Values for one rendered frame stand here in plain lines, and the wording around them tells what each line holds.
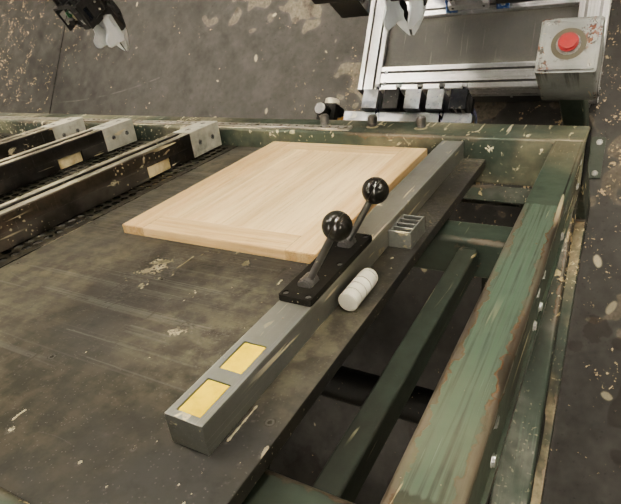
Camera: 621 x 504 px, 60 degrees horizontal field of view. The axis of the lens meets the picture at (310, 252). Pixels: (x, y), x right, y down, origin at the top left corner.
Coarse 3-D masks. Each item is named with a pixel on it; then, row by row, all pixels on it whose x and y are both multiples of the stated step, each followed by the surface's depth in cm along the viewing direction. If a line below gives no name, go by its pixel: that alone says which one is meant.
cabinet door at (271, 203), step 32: (256, 160) 135; (288, 160) 133; (320, 160) 131; (352, 160) 128; (384, 160) 125; (416, 160) 123; (192, 192) 119; (224, 192) 118; (256, 192) 116; (288, 192) 114; (320, 192) 111; (352, 192) 109; (128, 224) 107; (160, 224) 105; (192, 224) 103; (224, 224) 102; (256, 224) 100; (288, 224) 99; (320, 224) 96; (288, 256) 89
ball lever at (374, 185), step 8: (368, 184) 74; (376, 184) 73; (384, 184) 74; (368, 192) 74; (376, 192) 73; (384, 192) 74; (368, 200) 74; (376, 200) 74; (384, 200) 75; (368, 208) 77; (360, 216) 78; (360, 224) 79; (352, 232) 80; (344, 240) 80; (352, 240) 81
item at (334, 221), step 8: (328, 216) 65; (336, 216) 64; (344, 216) 65; (328, 224) 64; (336, 224) 64; (344, 224) 64; (352, 224) 66; (328, 232) 65; (336, 232) 64; (344, 232) 65; (328, 240) 67; (336, 240) 65; (328, 248) 68; (320, 256) 69; (320, 264) 70; (312, 272) 71; (304, 280) 71; (312, 280) 72
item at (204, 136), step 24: (144, 144) 141; (168, 144) 140; (192, 144) 148; (216, 144) 156; (96, 168) 126; (120, 168) 128; (144, 168) 134; (48, 192) 113; (72, 192) 117; (96, 192) 123; (120, 192) 129; (0, 216) 104; (24, 216) 108; (48, 216) 113; (72, 216) 118; (0, 240) 105; (24, 240) 109
